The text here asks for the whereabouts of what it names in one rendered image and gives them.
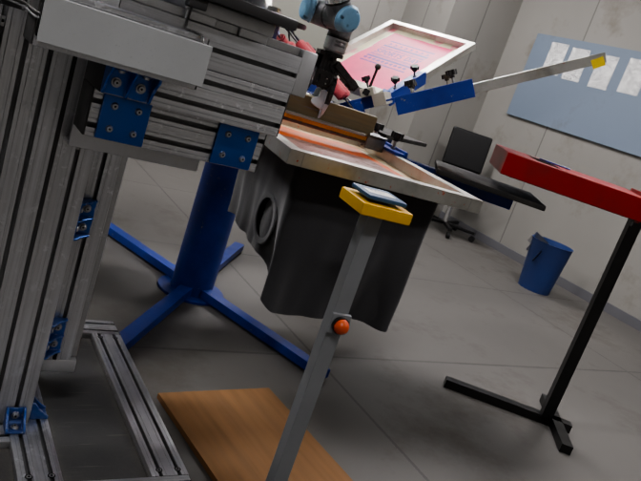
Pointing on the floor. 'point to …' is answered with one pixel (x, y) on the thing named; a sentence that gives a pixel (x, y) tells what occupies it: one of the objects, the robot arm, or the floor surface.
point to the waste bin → (543, 264)
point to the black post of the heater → (548, 415)
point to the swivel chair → (465, 157)
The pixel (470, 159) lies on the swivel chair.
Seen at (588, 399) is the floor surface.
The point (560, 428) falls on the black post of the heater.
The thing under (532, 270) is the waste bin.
